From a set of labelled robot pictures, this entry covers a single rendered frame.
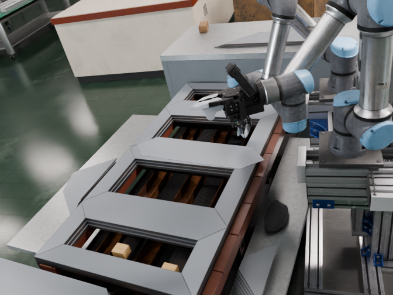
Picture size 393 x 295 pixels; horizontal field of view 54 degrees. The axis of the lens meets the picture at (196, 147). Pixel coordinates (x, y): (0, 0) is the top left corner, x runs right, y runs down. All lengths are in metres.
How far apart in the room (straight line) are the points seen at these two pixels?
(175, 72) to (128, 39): 2.38
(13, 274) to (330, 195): 1.32
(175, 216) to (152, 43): 3.57
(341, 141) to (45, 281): 1.24
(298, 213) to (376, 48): 0.87
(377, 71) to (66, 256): 1.32
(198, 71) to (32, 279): 1.68
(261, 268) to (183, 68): 1.61
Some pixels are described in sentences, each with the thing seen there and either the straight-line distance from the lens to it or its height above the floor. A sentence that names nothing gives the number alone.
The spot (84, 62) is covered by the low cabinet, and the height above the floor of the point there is 0.31.
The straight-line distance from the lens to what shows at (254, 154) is 1.90.
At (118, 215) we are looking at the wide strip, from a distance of 1.77.
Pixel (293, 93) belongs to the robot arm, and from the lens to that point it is 1.17.
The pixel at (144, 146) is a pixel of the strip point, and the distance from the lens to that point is 2.16.
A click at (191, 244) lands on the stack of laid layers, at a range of 1.57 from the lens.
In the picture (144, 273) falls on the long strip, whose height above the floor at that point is 0.86.
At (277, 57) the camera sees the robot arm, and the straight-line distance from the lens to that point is 1.72.
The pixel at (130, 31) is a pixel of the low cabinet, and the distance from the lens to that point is 5.06.
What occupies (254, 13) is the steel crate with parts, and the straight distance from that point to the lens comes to 4.77.
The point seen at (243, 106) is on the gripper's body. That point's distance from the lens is 1.13.
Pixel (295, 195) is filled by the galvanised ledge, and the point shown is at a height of 0.68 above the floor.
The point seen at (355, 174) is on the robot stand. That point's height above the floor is 0.95.
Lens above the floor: 1.98
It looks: 34 degrees down
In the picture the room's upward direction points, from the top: 13 degrees counter-clockwise
